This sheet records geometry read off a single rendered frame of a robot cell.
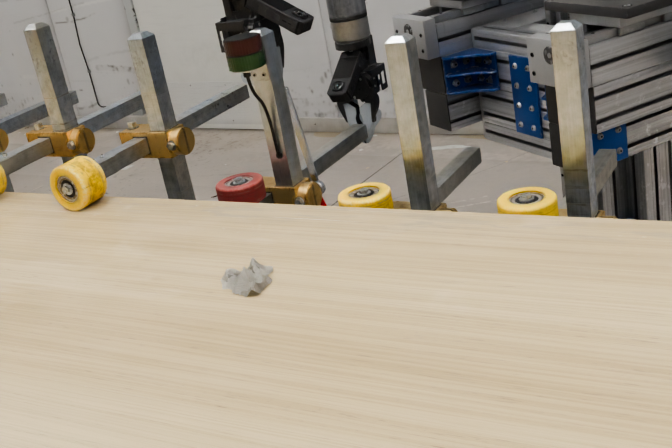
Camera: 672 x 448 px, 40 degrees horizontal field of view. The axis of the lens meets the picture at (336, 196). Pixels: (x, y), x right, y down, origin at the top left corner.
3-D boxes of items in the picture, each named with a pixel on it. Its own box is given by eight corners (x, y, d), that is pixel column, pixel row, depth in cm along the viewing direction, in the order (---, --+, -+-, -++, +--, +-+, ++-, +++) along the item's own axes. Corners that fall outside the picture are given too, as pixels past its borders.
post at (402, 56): (437, 311, 155) (393, 32, 138) (456, 313, 153) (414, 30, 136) (428, 321, 152) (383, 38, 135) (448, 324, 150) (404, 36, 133)
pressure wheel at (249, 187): (246, 229, 160) (232, 168, 156) (284, 232, 156) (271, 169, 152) (220, 250, 154) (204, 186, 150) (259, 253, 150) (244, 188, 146)
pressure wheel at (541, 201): (495, 268, 130) (485, 193, 126) (544, 252, 132) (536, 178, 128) (523, 290, 123) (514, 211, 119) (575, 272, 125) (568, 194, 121)
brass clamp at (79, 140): (52, 147, 188) (45, 123, 186) (100, 147, 181) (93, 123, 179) (30, 157, 183) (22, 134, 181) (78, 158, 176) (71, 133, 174)
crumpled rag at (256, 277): (221, 272, 120) (217, 256, 119) (273, 262, 120) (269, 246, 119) (219, 303, 111) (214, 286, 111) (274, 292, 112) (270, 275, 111)
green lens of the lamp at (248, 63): (242, 62, 149) (240, 48, 149) (273, 60, 146) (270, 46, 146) (221, 72, 145) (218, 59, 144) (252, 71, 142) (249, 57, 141)
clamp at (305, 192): (260, 201, 165) (255, 175, 164) (324, 204, 158) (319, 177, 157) (243, 214, 161) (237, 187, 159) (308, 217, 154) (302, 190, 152)
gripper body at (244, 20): (246, 45, 165) (231, -22, 160) (285, 42, 160) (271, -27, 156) (221, 57, 159) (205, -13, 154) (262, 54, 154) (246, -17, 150)
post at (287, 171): (309, 286, 167) (254, 26, 150) (325, 288, 165) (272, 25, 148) (299, 296, 164) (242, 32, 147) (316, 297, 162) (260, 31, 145)
